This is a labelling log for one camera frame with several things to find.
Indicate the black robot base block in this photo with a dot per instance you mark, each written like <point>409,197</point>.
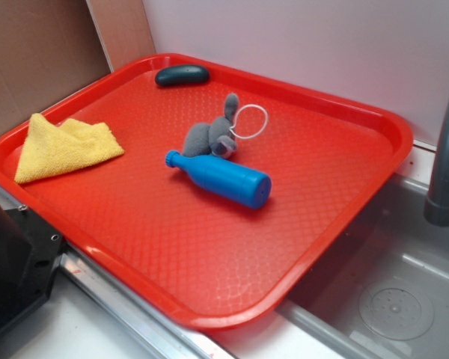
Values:
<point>30,250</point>

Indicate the blue plastic bottle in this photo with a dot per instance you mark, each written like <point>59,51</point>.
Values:
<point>230,180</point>

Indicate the red plastic tray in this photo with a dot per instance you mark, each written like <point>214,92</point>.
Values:
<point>205,261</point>

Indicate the grey plush rabbit toy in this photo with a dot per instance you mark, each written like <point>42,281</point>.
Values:
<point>219,137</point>

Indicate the dark green toy cucumber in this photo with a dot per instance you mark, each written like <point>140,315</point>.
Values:
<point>182,75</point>

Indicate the yellow microfibre cloth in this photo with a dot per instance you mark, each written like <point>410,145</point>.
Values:
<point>50,150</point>

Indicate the grey plastic sink basin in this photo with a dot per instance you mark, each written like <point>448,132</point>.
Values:
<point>381,290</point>

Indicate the brown cardboard panel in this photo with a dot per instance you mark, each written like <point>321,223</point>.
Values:
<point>51,49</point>

